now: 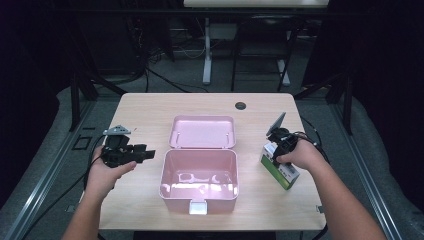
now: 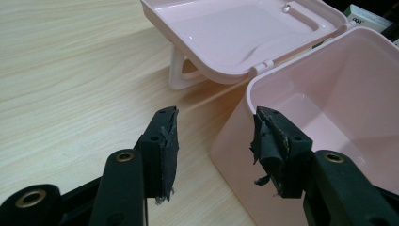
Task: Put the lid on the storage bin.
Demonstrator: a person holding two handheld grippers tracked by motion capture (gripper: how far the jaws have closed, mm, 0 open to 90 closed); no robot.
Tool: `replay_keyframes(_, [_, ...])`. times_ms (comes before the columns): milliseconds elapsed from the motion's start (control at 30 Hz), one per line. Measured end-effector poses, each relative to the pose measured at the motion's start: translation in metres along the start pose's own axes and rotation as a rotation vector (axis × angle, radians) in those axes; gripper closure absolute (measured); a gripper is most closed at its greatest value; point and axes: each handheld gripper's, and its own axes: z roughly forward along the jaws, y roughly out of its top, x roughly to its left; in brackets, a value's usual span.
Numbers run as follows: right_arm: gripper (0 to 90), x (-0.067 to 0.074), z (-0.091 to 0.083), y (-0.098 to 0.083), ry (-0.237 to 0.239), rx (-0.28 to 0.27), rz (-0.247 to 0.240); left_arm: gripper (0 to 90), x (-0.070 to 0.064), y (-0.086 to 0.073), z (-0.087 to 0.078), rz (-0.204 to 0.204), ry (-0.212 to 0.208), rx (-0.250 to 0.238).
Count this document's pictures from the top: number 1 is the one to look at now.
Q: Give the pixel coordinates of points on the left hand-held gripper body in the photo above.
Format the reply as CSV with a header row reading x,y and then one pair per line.
x,y
118,151

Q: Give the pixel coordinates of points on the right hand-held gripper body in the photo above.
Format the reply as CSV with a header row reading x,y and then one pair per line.
x,y
283,140

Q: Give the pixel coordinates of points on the white green medicine box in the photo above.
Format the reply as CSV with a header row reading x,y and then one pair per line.
x,y
283,176

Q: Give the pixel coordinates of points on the pink storage box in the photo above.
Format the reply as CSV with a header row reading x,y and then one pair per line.
x,y
200,166

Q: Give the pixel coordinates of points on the person's right hand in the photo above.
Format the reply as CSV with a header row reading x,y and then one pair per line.
x,y
306,156

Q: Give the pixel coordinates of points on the person's left hand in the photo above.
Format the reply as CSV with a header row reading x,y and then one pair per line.
x,y
103,176

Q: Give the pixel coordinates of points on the black metal stand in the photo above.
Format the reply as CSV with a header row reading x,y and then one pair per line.
x,y
75,100
348,100

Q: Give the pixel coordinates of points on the black chair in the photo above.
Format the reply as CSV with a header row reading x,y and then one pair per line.
x,y
263,40

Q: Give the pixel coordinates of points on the black computer tower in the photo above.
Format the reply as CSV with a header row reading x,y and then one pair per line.
x,y
116,46

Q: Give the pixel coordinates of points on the white desk leg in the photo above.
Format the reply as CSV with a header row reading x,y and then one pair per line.
x,y
207,53

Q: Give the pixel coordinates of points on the white desk top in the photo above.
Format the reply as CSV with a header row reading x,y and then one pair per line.
x,y
253,3

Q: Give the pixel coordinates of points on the grey metal table bracket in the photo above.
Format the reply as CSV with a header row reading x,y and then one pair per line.
x,y
70,209
319,209

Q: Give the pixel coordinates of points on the aluminium floor rail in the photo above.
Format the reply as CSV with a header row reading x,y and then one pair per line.
x,y
366,173
50,170

